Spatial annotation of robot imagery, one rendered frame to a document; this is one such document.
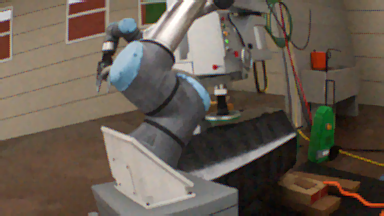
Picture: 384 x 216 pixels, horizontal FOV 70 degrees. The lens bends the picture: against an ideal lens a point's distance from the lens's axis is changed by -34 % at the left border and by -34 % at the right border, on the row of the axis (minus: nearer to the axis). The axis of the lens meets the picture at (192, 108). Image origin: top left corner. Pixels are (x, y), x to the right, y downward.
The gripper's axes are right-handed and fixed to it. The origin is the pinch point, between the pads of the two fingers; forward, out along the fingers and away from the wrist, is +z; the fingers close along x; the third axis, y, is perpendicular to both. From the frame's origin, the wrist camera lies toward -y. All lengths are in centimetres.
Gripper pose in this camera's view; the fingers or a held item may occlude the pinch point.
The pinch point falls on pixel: (102, 91)
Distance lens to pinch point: 193.0
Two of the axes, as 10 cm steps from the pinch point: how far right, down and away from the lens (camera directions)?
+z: -0.9, 9.8, -1.6
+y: -0.6, -1.7, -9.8
